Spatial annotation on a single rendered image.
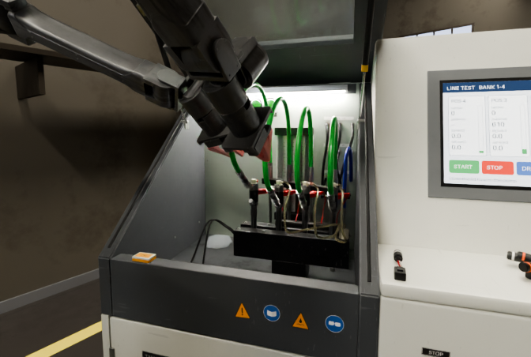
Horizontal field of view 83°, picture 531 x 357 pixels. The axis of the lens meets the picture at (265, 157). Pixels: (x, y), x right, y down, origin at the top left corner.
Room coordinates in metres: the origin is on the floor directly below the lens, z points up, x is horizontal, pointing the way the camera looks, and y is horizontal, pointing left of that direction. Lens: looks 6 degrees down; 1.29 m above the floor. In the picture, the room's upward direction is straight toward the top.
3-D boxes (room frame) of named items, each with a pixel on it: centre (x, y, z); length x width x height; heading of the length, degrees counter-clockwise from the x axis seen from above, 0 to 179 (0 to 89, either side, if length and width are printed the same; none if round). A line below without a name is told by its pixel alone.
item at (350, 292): (0.69, 0.10, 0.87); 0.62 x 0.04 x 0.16; 74
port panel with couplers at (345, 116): (1.11, -0.27, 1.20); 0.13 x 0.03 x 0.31; 74
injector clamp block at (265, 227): (0.89, -0.08, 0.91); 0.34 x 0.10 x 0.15; 74
